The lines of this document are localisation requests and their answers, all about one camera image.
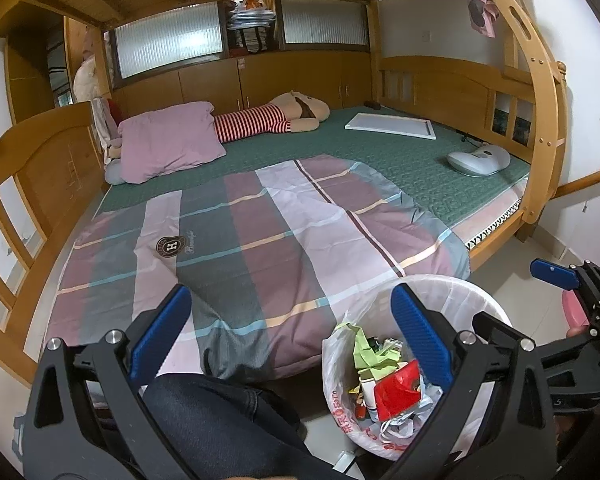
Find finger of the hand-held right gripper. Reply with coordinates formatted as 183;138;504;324
530;257;578;291
471;311;520;343

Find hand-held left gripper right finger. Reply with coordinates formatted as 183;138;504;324
380;282;558;480

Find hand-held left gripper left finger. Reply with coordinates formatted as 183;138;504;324
22;282;201;480

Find light green paper wrapper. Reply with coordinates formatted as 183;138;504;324
354;326;405;382

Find red plastic wrapper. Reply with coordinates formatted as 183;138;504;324
374;360;422;421

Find pink stool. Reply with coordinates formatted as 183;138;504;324
562;290;588;328

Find person's leg in dark pants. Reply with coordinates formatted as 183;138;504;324
142;374;331;480

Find plaid blanket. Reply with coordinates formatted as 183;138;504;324
45;156;472;386

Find white massager pillow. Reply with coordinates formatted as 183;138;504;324
446;146;512;177

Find green patterned mattress mat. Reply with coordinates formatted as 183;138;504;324
97;105;531;241

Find pink pillow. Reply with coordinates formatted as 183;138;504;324
117;101;227;184

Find wooden bunk ladder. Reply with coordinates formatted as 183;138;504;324
467;0;568;228

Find white flat board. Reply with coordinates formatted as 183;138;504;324
345;112;437;142

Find hanging light clothes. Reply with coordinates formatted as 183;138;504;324
91;97;113;146

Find striped plush doll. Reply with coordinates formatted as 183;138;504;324
214;91;331;143

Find pink hanging cloth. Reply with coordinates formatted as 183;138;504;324
462;0;503;38

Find wooden wardrobe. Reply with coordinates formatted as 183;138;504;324
0;2;113;126

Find frosted glass window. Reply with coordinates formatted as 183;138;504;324
279;0;370;51
115;2;224;80

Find stack of shelf clutter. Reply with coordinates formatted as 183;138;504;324
227;0;276;56

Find wooden wall handrail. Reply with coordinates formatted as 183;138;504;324
555;162;600;201

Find wooden bunk bed frame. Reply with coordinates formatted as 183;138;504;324
0;0;568;386

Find wooden wall cabinet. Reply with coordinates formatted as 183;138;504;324
112;50;373;116

